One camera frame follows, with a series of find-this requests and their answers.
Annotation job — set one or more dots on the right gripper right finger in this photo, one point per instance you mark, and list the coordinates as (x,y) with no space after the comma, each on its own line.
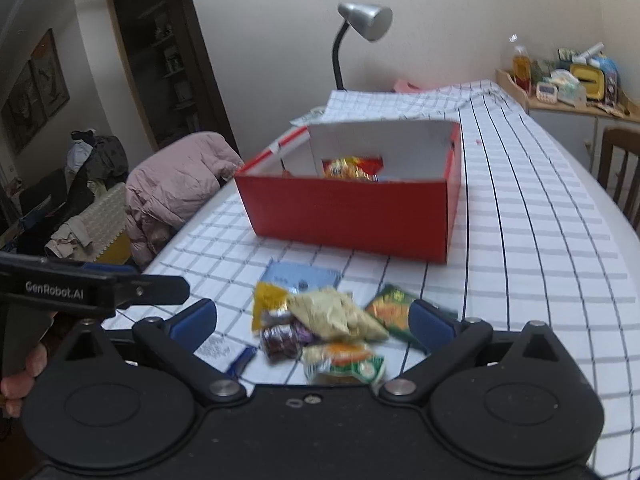
(452,346)

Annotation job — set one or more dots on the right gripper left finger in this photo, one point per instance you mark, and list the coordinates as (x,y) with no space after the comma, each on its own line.
(171,344)

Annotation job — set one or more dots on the white navy biscuit packet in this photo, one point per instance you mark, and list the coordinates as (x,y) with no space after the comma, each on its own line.
(226,355)

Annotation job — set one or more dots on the green cracker packet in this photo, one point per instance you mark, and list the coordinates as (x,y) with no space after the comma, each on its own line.
(395,317)

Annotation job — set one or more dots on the yellow candy packet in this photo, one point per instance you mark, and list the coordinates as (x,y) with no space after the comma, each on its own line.
(270,306)

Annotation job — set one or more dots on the dark brown purple candy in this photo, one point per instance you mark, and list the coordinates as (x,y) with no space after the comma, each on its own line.
(282,336)

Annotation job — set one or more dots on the orange green snack packet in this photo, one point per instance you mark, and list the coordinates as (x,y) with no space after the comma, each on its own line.
(339,363)

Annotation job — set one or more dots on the cream yellow snack packet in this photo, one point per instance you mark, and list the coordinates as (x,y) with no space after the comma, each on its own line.
(332,315)

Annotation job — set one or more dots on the light blue wafer packet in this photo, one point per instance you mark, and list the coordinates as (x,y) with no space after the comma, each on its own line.
(299,277)

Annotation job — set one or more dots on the red yellow chips bag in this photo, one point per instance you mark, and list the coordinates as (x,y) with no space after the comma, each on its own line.
(352,168)

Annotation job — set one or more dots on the person's left hand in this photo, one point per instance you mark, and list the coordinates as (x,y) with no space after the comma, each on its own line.
(15,388)

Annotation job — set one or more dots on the pink puffer jacket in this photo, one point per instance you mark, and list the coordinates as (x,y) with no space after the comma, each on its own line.
(167,189)

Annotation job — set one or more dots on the red cardboard box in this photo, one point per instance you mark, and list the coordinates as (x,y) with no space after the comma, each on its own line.
(408,211)

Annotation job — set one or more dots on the wooden chair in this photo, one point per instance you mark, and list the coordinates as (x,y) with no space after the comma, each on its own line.
(619,157)

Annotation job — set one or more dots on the dark bookshelf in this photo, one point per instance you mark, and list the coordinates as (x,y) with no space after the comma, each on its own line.
(172,84)

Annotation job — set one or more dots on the wooden corner cabinet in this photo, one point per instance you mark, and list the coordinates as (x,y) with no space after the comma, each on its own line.
(578,129)

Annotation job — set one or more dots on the papers on table corner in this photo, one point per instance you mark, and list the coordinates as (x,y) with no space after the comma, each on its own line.
(309,118)

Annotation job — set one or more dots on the white kitchen timer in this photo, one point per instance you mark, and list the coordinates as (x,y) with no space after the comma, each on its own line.
(546,92)

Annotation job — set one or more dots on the tissue box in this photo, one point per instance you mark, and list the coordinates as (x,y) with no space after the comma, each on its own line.
(570,90)

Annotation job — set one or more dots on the orange drink bottle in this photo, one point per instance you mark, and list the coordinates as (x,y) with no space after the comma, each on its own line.
(521,65)

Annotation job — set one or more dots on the yellow retro radio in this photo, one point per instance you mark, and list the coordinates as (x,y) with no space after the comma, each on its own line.
(600,78)

